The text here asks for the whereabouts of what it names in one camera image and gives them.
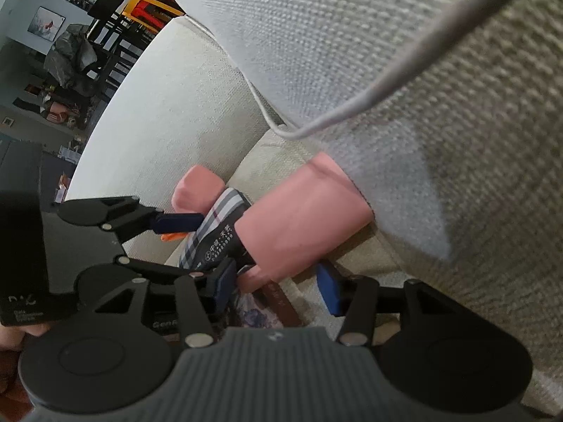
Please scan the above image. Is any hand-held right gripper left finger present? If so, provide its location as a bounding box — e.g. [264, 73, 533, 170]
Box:
[90, 258, 240, 347]

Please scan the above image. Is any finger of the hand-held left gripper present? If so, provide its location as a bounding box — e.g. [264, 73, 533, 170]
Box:
[77, 254, 217, 294]
[52, 196, 207, 247]

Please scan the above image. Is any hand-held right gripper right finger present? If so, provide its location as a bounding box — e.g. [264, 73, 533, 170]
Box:
[316, 260, 476, 347]

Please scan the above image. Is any pink toy with orange tip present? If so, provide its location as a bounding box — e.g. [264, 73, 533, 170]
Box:
[162, 166, 226, 243]

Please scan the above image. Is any person's left hand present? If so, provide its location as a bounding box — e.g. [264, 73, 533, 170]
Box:
[0, 324, 51, 353]

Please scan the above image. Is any floral print cloth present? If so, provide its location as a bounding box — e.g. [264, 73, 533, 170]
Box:
[229, 292, 287, 330]

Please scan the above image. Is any beige fabric sofa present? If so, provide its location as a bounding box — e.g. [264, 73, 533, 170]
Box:
[66, 14, 563, 418]

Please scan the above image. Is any black wooden chair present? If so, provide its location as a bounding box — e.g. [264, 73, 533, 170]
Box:
[87, 14, 153, 111]

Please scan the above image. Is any grey plastic bag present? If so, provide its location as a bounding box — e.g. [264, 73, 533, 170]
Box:
[44, 24, 100, 94]

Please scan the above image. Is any red stool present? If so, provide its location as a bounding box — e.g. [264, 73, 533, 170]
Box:
[131, 0, 185, 32]

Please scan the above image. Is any grey woven cushion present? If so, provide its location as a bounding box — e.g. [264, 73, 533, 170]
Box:
[152, 0, 563, 263]

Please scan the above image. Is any framed wall picture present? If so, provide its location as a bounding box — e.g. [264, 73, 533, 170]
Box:
[27, 6, 67, 41]

